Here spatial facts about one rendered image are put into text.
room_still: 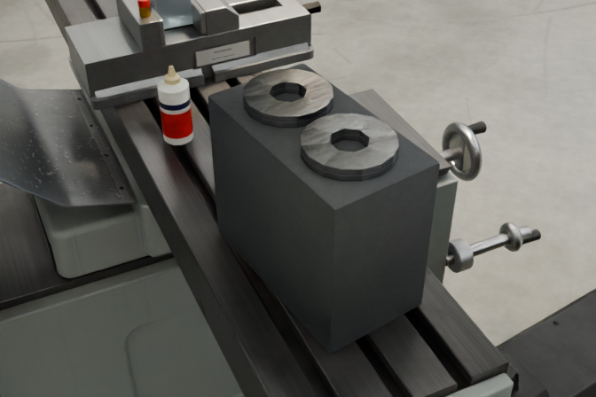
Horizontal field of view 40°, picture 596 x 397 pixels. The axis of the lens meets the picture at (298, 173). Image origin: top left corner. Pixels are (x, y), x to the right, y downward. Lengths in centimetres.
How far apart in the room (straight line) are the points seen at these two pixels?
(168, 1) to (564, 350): 78
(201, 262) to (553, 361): 61
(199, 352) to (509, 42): 226
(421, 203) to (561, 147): 205
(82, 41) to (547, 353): 83
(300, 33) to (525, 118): 174
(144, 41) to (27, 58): 217
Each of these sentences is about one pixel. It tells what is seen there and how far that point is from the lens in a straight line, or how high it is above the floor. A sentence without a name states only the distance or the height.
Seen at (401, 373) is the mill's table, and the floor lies 93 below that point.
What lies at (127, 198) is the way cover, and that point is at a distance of 113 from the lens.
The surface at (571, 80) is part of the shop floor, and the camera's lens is 318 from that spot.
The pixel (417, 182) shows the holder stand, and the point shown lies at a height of 111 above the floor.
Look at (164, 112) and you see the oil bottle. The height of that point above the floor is 98.
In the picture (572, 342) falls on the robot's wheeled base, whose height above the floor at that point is 59.
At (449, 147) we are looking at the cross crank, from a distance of 164.
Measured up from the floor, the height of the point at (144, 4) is 106.
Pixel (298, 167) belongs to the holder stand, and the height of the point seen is 112.
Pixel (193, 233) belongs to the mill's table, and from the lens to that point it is 95.
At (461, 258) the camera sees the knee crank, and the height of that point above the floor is 53.
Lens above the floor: 156
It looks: 38 degrees down
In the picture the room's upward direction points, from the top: straight up
